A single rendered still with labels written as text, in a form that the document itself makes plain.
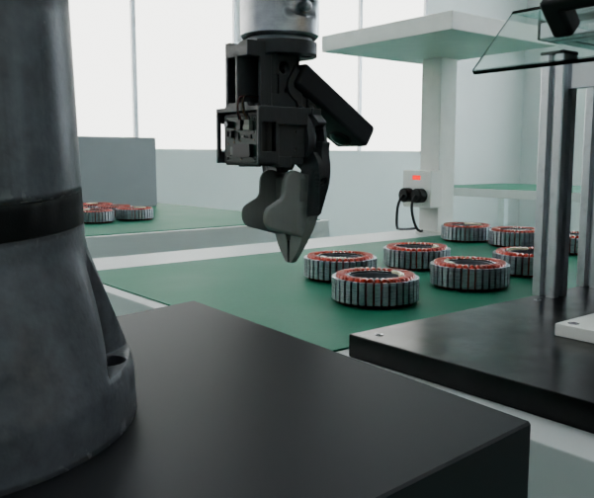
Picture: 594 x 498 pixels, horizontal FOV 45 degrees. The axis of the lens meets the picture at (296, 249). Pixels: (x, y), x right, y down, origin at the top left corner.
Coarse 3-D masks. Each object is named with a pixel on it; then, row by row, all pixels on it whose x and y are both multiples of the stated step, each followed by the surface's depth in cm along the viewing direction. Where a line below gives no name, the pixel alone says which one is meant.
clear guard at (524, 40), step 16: (512, 16) 63; (528, 16) 62; (544, 16) 60; (592, 16) 56; (512, 32) 62; (528, 32) 60; (544, 32) 59; (576, 32) 56; (592, 32) 55; (496, 48) 61; (512, 48) 60; (528, 48) 58; (544, 48) 57; (560, 48) 56; (576, 48) 54; (592, 48) 53; (480, 64) 61; (496, 64) 60; (512, 64) 58; (528, 64) 57; (544, 64) 56; (560, 64) 55
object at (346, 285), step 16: (352, 272) 93; (368, 272) 95; (384, 272) 94; (400, 272) 92; (336, 288) 89; (352, 288) 87; (368, 288) 86; (384, 288) 86; (400, 288) 87; (416, 288) 89; (352, 304) 88; (368, 304) 86; (384, 304) 86; (400, 304) 87
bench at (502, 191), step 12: (456, 192) 445; (468, 192) 437; (480, 192) 430; (492, 192) 424; (504, 192) 417; (516, 192) 411; (528, 192) 405; (576, 192) 385; (504, 204) 514; (504, 216) 515
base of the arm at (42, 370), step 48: (0, 240) 25; (48, 240) 27; (0, 288) 25; (48, 288) 27; (96, 288) 31; (0, 336) 25; (48, 336) 26; (96, 336) 28; (0, 384) 25; (48, 384) 26; (96, 384) 28; (0, 432) 24; (48, 432) 26; (96, 432) 27; (0, 480) 25
